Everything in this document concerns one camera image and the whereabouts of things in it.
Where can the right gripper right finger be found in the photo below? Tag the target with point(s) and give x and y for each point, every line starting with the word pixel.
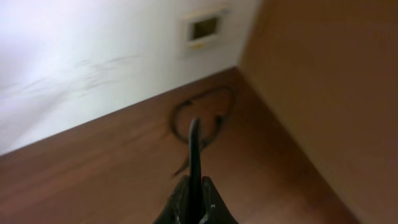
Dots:
pixel 216 211

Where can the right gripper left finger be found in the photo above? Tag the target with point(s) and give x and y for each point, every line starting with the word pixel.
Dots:
pixel 175 210

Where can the white wall socket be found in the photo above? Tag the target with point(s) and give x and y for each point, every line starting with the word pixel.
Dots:
pixel 202 29

